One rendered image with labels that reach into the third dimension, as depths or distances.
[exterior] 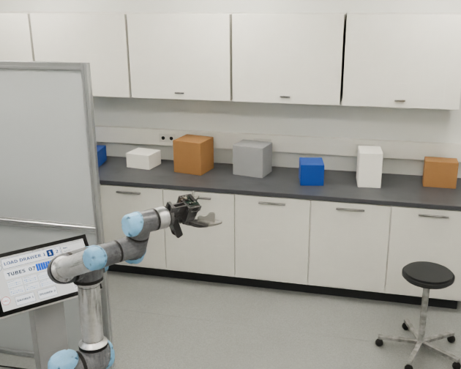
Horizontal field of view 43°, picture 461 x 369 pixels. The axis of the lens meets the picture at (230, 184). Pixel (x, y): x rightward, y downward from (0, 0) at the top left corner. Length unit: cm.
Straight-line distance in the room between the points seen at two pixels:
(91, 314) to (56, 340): 98
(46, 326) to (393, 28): 320
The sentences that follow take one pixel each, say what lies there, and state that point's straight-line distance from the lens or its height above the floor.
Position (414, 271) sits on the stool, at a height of 63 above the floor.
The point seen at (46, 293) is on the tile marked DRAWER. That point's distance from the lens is 314.
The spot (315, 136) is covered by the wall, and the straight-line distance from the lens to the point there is 525.
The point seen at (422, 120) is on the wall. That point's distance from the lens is 521.
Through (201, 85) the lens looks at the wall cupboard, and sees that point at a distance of 499.
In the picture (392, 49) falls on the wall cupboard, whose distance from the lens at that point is 475.
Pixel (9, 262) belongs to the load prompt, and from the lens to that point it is 317.
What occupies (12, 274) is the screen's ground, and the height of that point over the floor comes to 111.
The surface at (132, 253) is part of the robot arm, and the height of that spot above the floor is 162.
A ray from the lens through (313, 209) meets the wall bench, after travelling 470.
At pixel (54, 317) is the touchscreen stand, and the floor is 81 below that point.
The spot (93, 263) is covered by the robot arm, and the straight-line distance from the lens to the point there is 191.
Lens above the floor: 245
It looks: 19 degrees down
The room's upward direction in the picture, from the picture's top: straight up
